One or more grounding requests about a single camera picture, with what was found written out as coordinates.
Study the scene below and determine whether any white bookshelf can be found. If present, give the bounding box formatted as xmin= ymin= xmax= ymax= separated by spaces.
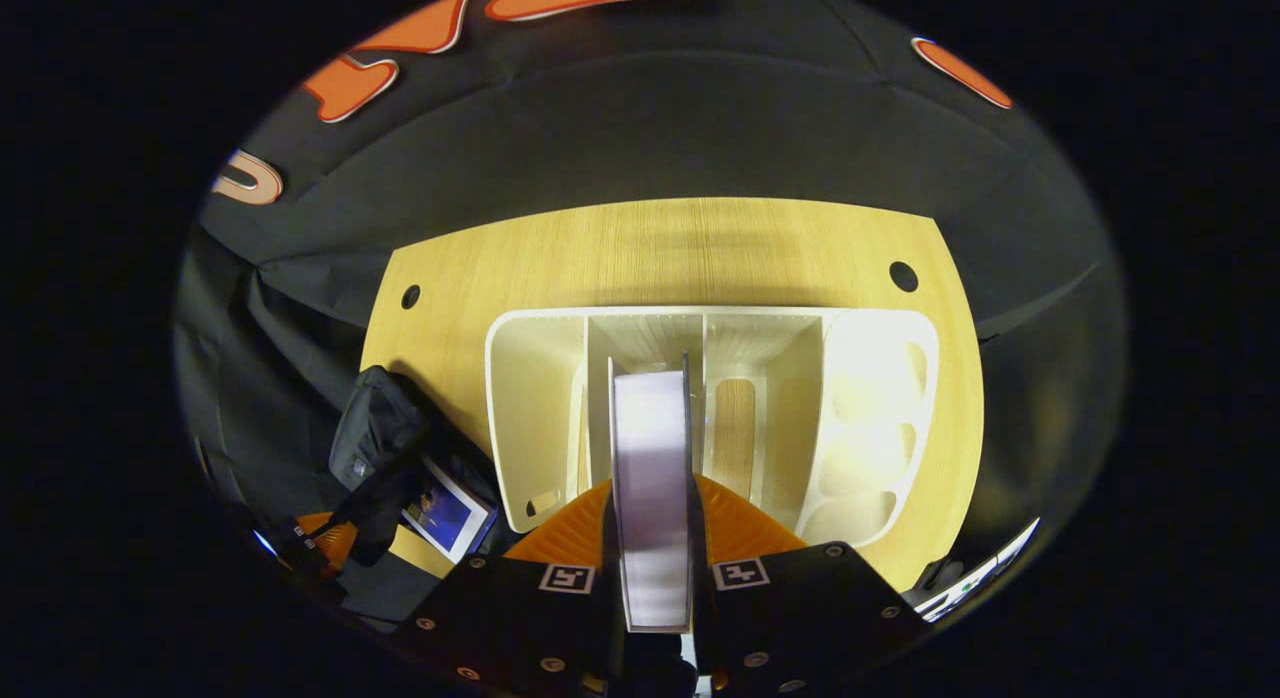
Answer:
xmin=485 ymin=306 xmax=941 ymax=551

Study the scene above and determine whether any black schoolbag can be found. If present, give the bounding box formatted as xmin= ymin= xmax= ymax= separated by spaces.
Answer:
xmin=328 ymin=366 xmax=506 ymax=624

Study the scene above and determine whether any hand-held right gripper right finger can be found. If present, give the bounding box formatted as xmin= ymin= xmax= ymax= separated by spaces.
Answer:
xmin=688 ymin=473 xmax=933 ymax=697

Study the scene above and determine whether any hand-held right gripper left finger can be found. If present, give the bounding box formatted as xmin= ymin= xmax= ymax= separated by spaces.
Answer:
xmin=393 ymin=478 xmax=628 ymax=697

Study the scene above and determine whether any grey cover book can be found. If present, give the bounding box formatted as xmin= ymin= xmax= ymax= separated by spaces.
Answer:
xmin=608 ymin=353 xmax=707 ymax=634

